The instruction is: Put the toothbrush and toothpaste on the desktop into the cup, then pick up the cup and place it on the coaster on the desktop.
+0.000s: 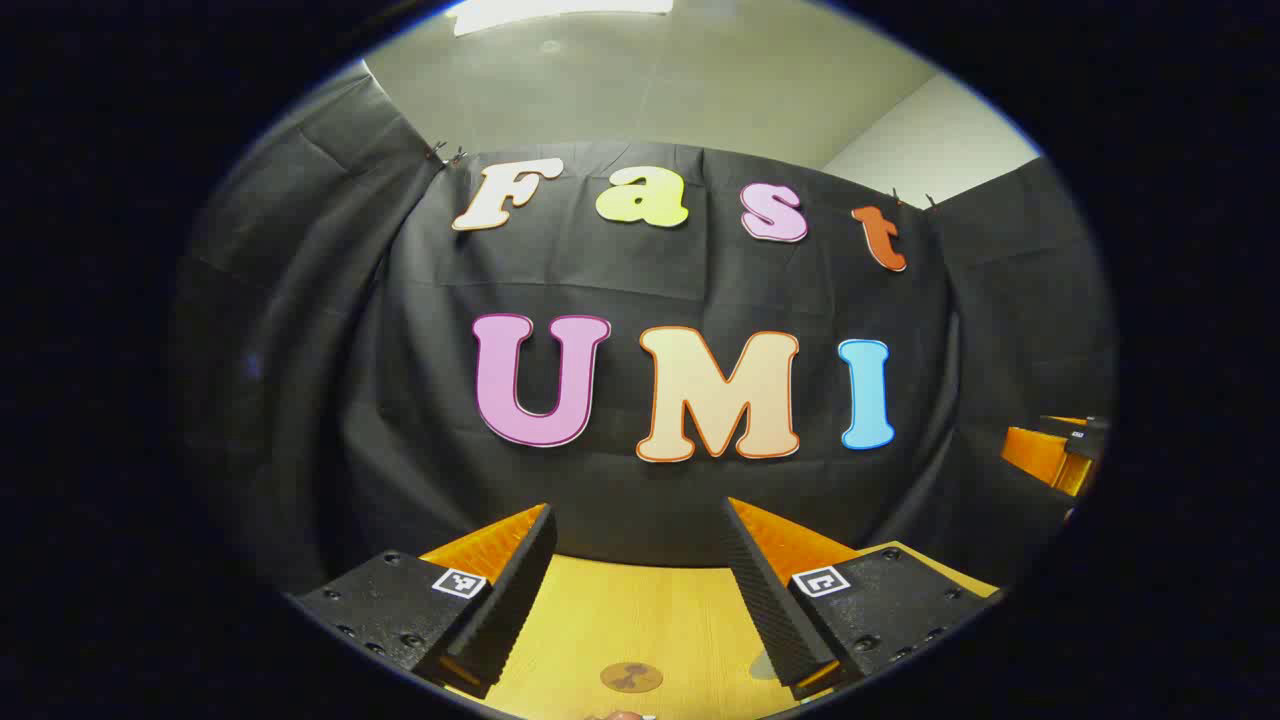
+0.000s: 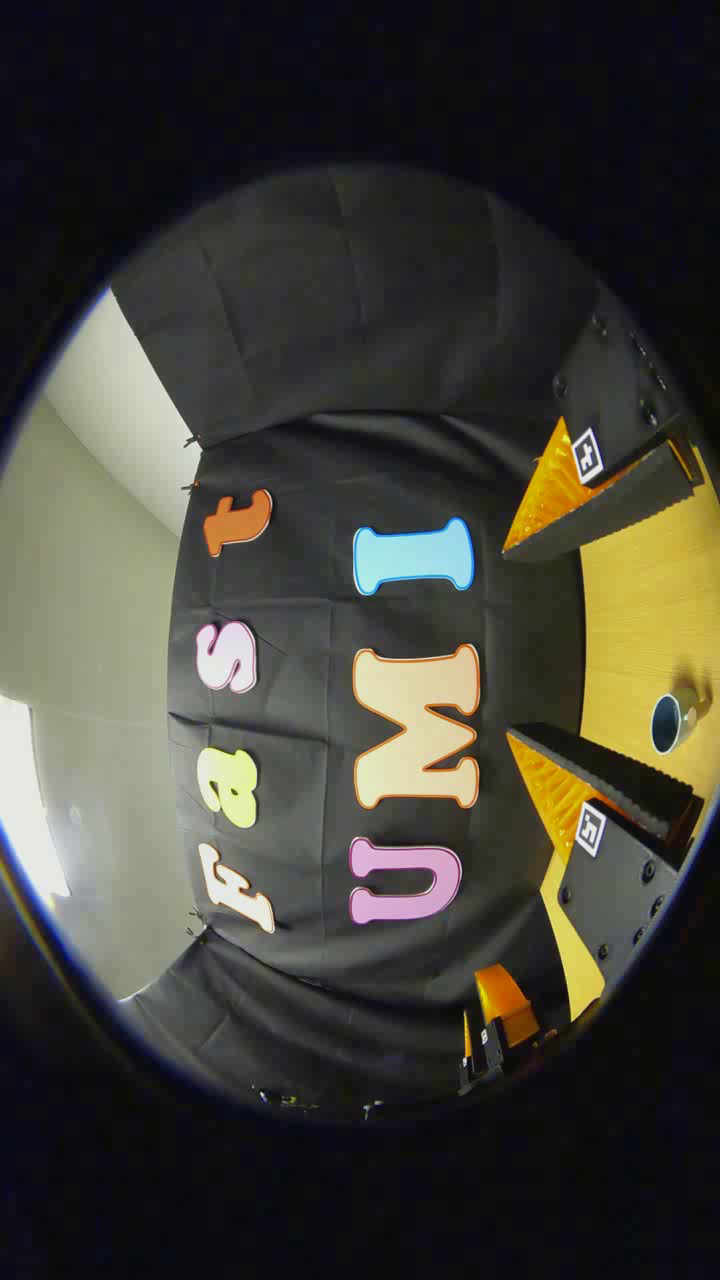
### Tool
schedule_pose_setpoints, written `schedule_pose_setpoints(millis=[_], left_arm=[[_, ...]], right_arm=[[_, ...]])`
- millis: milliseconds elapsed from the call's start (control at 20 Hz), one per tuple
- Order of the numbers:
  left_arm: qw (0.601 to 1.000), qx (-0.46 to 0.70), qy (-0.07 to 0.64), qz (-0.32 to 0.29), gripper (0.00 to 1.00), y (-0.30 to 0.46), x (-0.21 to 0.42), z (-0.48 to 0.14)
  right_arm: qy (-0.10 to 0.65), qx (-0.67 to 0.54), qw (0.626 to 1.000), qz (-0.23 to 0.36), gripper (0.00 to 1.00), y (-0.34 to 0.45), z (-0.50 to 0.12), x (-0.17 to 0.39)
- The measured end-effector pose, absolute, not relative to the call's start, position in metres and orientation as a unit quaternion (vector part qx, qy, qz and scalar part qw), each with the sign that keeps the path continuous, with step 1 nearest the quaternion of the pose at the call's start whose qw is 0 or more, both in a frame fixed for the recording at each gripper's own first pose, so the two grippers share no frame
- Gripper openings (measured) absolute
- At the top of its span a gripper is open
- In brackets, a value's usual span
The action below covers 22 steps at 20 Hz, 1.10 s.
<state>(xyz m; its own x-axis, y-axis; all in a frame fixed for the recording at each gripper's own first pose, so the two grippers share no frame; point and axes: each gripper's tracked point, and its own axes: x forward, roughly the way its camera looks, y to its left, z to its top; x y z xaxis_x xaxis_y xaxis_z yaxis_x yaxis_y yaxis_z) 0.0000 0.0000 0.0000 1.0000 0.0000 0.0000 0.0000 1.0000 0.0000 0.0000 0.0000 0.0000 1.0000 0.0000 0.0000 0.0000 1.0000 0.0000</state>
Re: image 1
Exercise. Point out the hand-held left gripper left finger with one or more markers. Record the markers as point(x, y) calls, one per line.
point(510, 610)

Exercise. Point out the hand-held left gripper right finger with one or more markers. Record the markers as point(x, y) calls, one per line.
point(770, 610)

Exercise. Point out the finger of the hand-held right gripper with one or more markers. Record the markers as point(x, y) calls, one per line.
point(1040, 458)
point(1085, 438)

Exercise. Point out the round wooden coaster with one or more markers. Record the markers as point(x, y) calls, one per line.
point(631, 677)

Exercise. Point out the wooden desktop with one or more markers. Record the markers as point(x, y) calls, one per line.
point(640, 620)

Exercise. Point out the black backdrop cloth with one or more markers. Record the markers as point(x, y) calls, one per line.
point(650, 280)

